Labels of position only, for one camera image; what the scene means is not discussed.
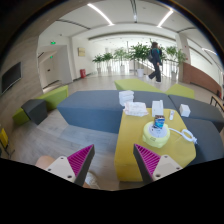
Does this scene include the folded white cloth stack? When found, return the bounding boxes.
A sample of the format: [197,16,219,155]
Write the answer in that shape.
[119,90,134,105]

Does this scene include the white upright box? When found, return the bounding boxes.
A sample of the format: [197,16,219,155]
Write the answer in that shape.
[152,100,164,117]

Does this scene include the wall mounted black television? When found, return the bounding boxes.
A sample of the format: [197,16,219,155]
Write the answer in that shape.
[2,62,22,93]

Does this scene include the green ottoman far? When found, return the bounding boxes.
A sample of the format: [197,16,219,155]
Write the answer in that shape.
[114,79,161,93]

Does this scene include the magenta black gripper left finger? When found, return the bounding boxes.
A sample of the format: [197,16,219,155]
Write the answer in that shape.
[46,145,95,186]

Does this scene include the green bench left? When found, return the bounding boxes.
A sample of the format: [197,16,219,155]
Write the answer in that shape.
[13,85,68,125]

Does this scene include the red fire extinguisher box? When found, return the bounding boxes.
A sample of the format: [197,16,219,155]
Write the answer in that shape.
[80,69,86,78]

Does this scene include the grey ottoman right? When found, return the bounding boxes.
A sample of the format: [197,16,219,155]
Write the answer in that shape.
[169,95,224,165]

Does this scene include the crumpled white packaging bag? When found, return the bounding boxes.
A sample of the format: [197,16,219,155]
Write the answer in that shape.
[124,102,148,117]

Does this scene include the yellow ottoman seat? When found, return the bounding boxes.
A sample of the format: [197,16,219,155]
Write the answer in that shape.
[114,108,196,182]

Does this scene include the potted plant centre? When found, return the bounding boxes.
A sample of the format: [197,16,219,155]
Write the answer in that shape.
[129,43,149,77]

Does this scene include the walking person dark clothes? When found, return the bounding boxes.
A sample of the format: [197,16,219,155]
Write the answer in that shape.
[149,42,162,83]

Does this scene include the yellow round power hub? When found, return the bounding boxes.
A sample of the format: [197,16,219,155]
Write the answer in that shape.
[142,122,170,148]

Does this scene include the large blue-grey ottoman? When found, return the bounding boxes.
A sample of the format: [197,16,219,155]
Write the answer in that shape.
[56,89,178,135]

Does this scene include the small white cube box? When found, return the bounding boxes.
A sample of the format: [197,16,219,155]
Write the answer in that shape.
[179,104,191,117]

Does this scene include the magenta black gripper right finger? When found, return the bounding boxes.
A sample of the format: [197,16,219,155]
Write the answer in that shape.
[133,144,182,183]

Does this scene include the white coiled cable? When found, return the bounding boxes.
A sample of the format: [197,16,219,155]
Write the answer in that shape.
[168,127,198,145]

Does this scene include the small white bottle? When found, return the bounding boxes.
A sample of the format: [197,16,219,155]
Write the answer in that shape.
[169,110,175,120]

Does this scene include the dark grey cube stool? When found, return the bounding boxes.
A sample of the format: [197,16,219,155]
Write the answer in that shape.
[22,99,47,125]

